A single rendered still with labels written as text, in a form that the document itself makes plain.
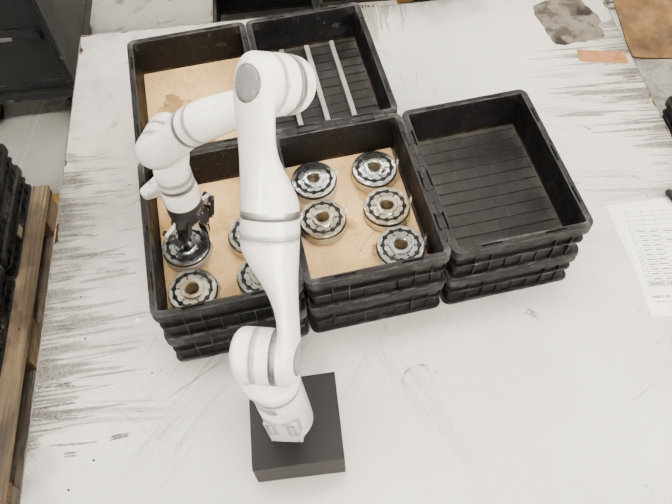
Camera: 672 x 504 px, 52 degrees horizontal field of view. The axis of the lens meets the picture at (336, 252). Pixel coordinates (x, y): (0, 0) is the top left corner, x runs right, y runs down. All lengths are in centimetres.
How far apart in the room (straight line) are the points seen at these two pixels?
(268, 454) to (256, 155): 61
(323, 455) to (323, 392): 12
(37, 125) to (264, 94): 223
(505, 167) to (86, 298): 102
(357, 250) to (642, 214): 73
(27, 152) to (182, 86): 131
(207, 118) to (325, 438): 63
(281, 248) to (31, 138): 219
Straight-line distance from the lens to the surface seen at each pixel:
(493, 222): 155
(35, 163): 300
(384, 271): 134
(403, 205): 152
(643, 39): 341
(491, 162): 165
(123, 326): 163
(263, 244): 101
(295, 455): 134
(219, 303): 133
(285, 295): 103
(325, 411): 136
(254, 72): 99
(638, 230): 179
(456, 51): 210
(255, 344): 107
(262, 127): 98
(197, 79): 187
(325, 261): 147
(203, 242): 150
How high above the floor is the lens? 208
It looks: 58 degrees down
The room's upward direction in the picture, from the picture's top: 3 degrees counter-clockwise
